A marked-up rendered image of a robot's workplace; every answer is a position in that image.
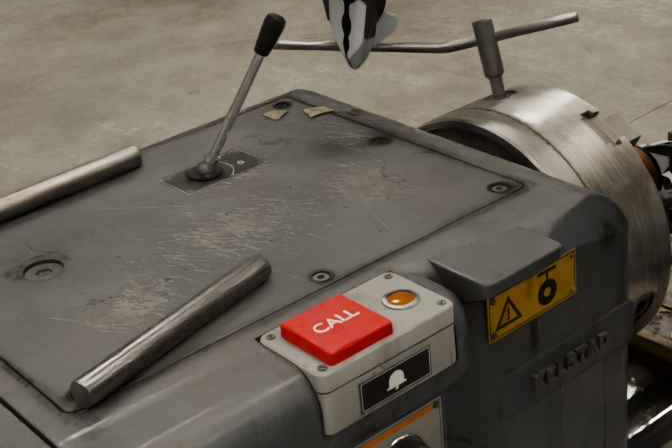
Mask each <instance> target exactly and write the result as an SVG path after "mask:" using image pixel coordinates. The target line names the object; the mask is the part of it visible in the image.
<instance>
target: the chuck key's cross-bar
mask: <svg viewBox="0 0 672 448"><path fill-rule="evenodd" d="M578 21H579V17H578V13H577V12H576V11H574V12H570V13H566V14H562V15H558V16H553V17H549V18H545V19H541V20H537V21H533V22H529V23H524V24H520V25H516V26H512V27H508V28H504V29H500V30H495V31H494V39H495V40H496V41H501V40H506V39H510V38H514V37H518V36H522V35H526V34H531V33H535V32H539V31H543V30H547V29H551V28H556V27H560V26H564V25H568V24H572V23H577V22H578ZM476 46H478V42H477V39H476V37H475V36H471V37H466V38H462V39H458V40H454V41H450V42H442V43H436V42H393V41H380V42H379V43H377V44H376V45H374V46H373V47H372V49H371V51H370V52H393V53H434V54H443V53H451V52H455V51H460V50H464V49H468V48H472V47H476ZM272 50H312V51H341V50H340V48H339V46H338V44H337V41H336V40H307V39H278V41H277V43H276V44H275V46H274V48H273V49H272Z"/></svg>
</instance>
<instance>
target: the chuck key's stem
mask: <svg viewBox="0 0 672 448"><path fill-rule="evenodd" d="M472 26H473V31H474V35H475V37H476V39H477V42H478V46H477V47H478V51H479V55H480V60H481V64H482V68H483V72H484V76H485V77H486V78H488V79H489V81H490V85H491V89H492V94H493V98H494V99H497V98H501V97H506V92H505V88H504V84H503V80H502V75H503V73H504V68H503V64H502V59H501V55H500V51H499V47H498V43H497V41H496V40H495V39H494V31H495V30H494V26H493V21H492V18H490V17H486V18H481V19H478V20H475V21H473V23H472Z"/></svg>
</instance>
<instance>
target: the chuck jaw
mask: <svg viewBox="0 0 672 448"><path fill-rule="evenodd" d="M583 117H584V119H583V122H584V123H585V124H587V125H588V126H589V127H590V128H591V129H592V130H593V131H594V132H595V133H596V134H597V135H598V136H599V137H600V138H601V139H602V140H603V141H604V143H605V144H608V143H611V145H612V146H613V147H616V146H618V145H617V144H616V142H617V140H618V139H619V138H620V137H622V136H625V137H626V138H627V140H628V141H629V142H630V143H631V145H632V146H633V147H635V145H636V144H637V142H638V140H639V139H640V137H641V135H640V134H639V133H638V132H637V131H636V130H635V129H634V128H633V127H632V126H631V125H630V124H629V123H628V122H627V121H626V120H624V119H623V118H622V117H621V116H620V115H619V114H618V113H614V114H612V115H610V116H608V117H606V118H604V119H602V118H601V117H600V116H599V115H596V116H594V117H592V118H589V117H588V116H587V115H585V116H583Z"/></svg>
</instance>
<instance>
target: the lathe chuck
mask: <svg viewBox="0 0 672 448"><path fill-rule="evenodd" d="M505 92H506V93H507V92H513V93H514V94H513V95H511V96H509V97H506V98H501V99H495V100H486V99H487V98H489V97H491V96H493V94H490V95H488V96H485V97H483V98H481V99H478V100H476V101H474V102H471V103H469V104H467V105H465V106H462V107H460V108H458V109H455V110H453V111H456V110H461V109H483V110H489V111H493V112H496V113H499V114H502V115H505V116H507V117H510V118H512V119H514V120H516V121H518V122H520V123H521V124H523V125H525V126H526V127H528V128H529V129H531V130H532V131H534V132H535V133H536V134H538V135H539V136H540V137H541V138H543V139H544V140H545V141H546V142H547V143H548V144H550V145H551V146H552V147H553V148H554V149H555V150H556V151H557V152H558V153H559V154H560V155H561V156H562V158H563V159H564V160H565V161H566V162H567V163H568V165H569V166H570V167H571V168H572V170H573V171H574V172H575V174H576V175H577V176H578V178H579V179H580V181H581V182H582V184H583V185H584V187H585V188H586V189H589V190H592V191H594V192H597V193H600V194H603V195H605V196H607V197H609V198H610V199H612V200H613V201H614V202H615V203H616V204H617V205H618V206H619V207H620V208H621V209H622V211H623V212H624V214H625V215H626V217H627V220H628V298H629V299H631V300H632V301H633V302H634V307H635V305H636V303H637V302H638V301H639V299H640V298H641V297H642V296H643V295H645V294H647V293H650V295H651V299H650V302H649V305H648V306H647V308H646V310H645V311H644V312H643V313H642V314H641V315H640V316H639V317H638V318H636V319H633V335H635V334H636V333H638V332H639V331H641V330H642V329H643V328H644V327H646V326H647V325H648V324H649V323H650V321H651V320H652V319H653V318H654V316H655V315H656V314H657V312H658V310H659V309H660V307H661V305H662V303H663V300H664V298H665V295H666V292H667V289H668V285H669V280H670V274H671V263H672V250H671V238H670V231H669V226H668V221H667V217H666V213H665V210H664V206H663V203H662V200H661V198H660V195H659V192H658V190H657V188H656V185H655V183H654V181H653V179H652V177H651V175H650V173H649V171H648V169H647V167H646V166H645V164H644V162H643V161H642V159H641V158H640V156H639V154H638V153H637V152H636V150H635V149H634V147H633V146H632V145H631V143H630V142H629V141H628V140H627V138H626V137H625V136H622V137H620V138H619V139H618V140H617V142H616V144H617V145H618V146H616V147H613V146H612V145H611V143H608V144H605V143H604V141H603V140H602V139H601V138H600V137H599V136H598V135H597V134H596V133H595V132H594V131H593V130H592V129H591V128H590V127H589V126H588V125H587V124H585V123H584V122H583V119H584V117H583V116H585V115H587V116H588V117H589V118H592V117H594V116H596V115H598V113H599V111H598V110H597V109H595V108H594V107H593V106H591V105H590V104H588V103H587V102H585V101H584V100H582V99H580V98H578V97H577V96H575V95H573V94H570V93H568V92H566V91H563V90H561V89H558V88H555V87H551V86H546V85H540V84H519V85H514V86H510V87H506V88H505Z"/></svg>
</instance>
